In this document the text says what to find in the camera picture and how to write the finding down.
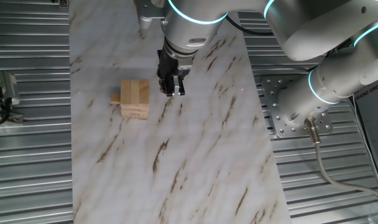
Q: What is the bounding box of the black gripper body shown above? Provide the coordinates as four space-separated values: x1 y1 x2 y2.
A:
157 46 195 82

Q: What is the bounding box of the white marble pattern mat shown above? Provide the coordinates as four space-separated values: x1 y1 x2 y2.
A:
69 0 292 224

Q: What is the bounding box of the white paper with red text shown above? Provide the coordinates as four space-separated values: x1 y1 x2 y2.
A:
353 77 378 187

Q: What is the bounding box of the silver depth camera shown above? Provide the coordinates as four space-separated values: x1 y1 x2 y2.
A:
0 71 21 106

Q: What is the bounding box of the grey cable with metal connector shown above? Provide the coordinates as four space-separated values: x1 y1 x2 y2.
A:
303 117 378 203

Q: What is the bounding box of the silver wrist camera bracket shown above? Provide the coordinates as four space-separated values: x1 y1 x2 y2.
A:
135 0 165 30

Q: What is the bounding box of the grey clamp device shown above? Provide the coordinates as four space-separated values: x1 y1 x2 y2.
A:
0 86 24 126

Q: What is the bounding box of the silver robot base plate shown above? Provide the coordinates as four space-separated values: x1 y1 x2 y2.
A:
261 76 334 139

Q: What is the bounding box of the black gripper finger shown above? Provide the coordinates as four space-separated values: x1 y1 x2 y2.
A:
159 76 186 97

